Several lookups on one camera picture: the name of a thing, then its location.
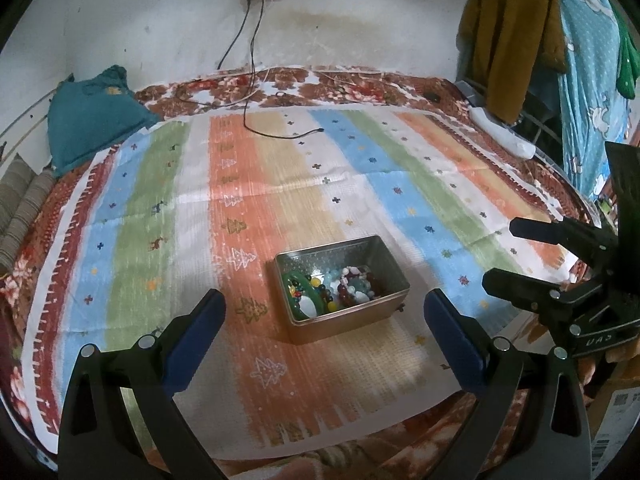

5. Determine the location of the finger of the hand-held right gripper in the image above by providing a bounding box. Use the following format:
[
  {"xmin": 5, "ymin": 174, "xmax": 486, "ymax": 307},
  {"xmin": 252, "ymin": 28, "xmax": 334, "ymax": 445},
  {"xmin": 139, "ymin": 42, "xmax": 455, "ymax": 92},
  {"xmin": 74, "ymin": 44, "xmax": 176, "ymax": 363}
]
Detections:
[
  {"xmin": 482, "ymin": 268, "xmax": 608, "ymax": 321},
  {"xmin": 510, "ymin": 217, "xmax": 621, "ymax": 261}
]

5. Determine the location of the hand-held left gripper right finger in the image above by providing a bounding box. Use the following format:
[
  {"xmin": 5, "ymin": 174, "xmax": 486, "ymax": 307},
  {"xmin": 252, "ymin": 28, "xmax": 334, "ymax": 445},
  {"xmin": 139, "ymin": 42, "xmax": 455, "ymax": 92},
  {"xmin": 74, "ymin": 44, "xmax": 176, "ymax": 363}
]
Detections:
[{"xmin": 423, "ymin": 288, "xmax": 592, "ymax": 480}]

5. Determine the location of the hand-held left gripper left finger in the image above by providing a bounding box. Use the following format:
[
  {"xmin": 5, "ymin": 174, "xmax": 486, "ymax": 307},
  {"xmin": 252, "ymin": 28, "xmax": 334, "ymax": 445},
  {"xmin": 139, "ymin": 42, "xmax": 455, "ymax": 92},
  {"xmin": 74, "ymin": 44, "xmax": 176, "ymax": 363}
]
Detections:
[{"xmin": 58, "ymin": 288, "xmax": 227, "ymax": 480}]

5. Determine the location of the red bead bracelet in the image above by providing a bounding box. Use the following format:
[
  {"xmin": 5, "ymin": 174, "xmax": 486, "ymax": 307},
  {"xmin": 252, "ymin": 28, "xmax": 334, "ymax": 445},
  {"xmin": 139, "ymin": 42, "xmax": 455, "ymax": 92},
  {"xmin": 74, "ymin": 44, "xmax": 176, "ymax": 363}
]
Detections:
[{"xmin": 337, "ymin": 270, "xmax": 388, "ymax": 307}]

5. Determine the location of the metal tin box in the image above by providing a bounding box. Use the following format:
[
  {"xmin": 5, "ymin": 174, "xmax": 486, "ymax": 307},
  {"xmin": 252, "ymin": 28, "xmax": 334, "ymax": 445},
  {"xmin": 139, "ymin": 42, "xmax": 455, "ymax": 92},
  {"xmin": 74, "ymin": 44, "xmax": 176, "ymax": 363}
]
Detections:
[{"xmin": 274, "ymin": 234, "xmax": 411, "ymax": 346}]

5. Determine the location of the green jade bangle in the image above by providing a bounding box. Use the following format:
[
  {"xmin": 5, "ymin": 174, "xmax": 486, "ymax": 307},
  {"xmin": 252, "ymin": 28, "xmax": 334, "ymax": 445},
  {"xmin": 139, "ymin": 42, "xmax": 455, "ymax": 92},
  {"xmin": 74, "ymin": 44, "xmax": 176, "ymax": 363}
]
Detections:
[{"xmin": 281, "ymin": 269, "xmax": 328, "ymax": 320}]

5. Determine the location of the multicolour bead bracelet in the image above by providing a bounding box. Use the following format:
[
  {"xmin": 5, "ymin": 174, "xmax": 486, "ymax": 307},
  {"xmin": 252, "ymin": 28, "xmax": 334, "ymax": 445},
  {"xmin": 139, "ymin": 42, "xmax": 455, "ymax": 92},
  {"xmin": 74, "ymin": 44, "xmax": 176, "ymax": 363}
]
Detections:
[{"xmin": 289, "ymin": 277, "xmax": 341, "ymax": 313}]

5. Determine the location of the white power strip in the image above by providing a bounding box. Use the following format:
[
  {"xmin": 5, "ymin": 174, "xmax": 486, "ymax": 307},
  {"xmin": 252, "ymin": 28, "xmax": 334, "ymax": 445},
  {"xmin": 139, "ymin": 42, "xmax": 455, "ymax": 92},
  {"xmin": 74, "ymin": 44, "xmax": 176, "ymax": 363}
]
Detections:
[{"xmin": 469, "ymin": 106, "xmax": 536, "ymax": 160}]

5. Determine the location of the cardboard box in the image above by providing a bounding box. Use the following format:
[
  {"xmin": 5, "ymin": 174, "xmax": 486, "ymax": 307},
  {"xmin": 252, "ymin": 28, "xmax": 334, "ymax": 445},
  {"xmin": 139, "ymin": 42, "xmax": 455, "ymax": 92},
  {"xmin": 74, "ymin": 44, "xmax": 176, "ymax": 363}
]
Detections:
[{"xmin": 585, "ymin": 377, "xmax": 640, "ymax": 480}]

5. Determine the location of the blue dotted cloth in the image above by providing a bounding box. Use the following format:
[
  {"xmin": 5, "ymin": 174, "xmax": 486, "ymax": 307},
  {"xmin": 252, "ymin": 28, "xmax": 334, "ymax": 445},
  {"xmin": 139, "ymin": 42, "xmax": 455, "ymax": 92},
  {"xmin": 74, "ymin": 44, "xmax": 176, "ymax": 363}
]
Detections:
[{"xmin": 525, "ymin": 0, "xmax": 633, "ymax": 201}]

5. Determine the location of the striped printed mat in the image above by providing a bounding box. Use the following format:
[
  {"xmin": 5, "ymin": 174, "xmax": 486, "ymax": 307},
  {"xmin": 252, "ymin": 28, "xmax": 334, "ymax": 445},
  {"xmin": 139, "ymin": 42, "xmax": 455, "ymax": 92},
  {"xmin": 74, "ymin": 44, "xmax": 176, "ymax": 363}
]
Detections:
[{"xmin": 20, "ymin": 102, "xmax": 583, "ymax": 461}]

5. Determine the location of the green cloth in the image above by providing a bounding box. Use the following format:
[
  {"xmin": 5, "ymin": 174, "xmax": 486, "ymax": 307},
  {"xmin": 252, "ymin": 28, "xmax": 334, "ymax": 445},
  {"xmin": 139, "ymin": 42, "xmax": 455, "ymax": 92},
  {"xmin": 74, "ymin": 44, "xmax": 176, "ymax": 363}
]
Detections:
[{"xmin": 607, "ymin": 0, "xmax": 640, "ymax": 101}]

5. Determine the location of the mustard brown garment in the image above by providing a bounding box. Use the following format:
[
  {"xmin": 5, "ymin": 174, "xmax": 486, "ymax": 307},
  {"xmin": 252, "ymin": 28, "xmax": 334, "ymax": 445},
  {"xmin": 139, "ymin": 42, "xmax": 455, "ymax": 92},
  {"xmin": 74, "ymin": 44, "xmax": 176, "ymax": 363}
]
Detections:
[{"xmin": 457, "ymin": 0, "xmax": 568, "ymax": 126}]

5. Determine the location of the striped grey cushion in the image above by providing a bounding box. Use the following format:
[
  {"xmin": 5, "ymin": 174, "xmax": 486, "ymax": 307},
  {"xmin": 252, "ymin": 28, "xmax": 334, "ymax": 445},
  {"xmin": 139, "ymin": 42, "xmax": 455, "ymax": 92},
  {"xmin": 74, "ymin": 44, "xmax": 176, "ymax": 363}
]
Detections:
[{"xmin": 0, "ymin": 152, "xmax": 56, "ymax": 281}]

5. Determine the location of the teal cloth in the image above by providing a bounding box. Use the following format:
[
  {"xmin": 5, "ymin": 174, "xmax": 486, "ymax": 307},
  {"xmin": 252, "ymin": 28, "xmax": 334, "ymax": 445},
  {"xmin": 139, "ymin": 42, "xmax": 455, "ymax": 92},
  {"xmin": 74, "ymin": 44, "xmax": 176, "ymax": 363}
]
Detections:
[{"xmin": 46, "ymin": 65, "xmax": 163, "ymax": 178}]

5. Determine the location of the black charging cable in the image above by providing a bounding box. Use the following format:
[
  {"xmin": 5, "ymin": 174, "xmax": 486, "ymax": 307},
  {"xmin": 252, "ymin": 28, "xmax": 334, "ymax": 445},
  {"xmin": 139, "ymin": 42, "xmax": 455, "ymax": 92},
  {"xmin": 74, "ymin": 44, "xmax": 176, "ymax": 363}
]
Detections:
[{"xmin": 243, "ymin": 0, "xmax": 325, "ymax": 139}]

